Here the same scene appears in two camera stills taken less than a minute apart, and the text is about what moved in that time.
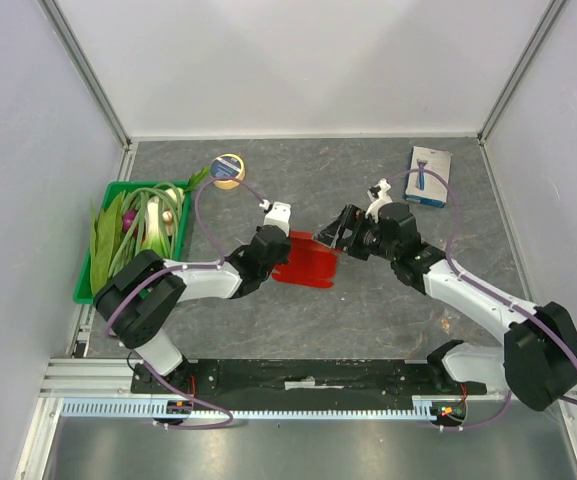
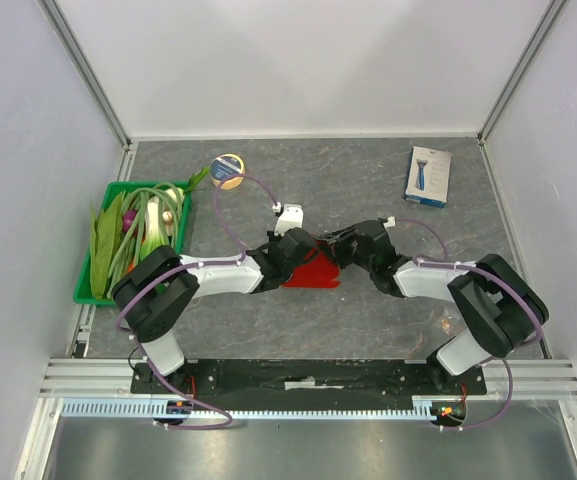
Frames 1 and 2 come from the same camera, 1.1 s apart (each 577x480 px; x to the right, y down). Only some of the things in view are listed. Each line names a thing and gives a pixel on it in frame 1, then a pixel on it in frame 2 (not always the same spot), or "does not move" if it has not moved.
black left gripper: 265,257 -> 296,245
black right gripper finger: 330,234 -> 329,237
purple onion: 128,219 does not move
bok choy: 158,232 does not move
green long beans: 156,213 does not move
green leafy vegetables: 103,236 does not move
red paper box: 311,262 does not move
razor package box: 425,186 does not move
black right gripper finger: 342,238 -> 333,251
